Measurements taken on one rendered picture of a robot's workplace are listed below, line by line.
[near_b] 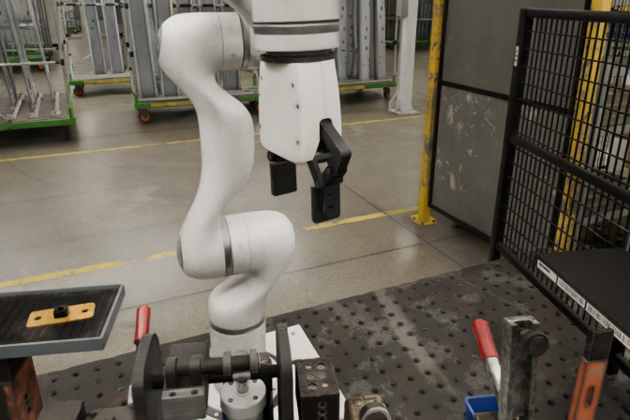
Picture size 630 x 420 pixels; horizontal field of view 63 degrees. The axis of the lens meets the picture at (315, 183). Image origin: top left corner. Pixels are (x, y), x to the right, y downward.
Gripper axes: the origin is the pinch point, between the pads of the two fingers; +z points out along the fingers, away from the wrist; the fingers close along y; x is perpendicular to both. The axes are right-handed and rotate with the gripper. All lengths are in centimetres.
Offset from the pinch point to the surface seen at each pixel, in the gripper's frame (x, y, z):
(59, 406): -27.9, -14.7, 26.4
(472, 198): 216, -167, 104
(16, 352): -31.2, -20.2, 20.3
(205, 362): -12.2, -3.0, 18.7
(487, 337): 24.4, 6.6, 24.2
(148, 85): 137, -668, 86
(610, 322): 60, 5, 36
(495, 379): 22.1, 10.4, 27.5
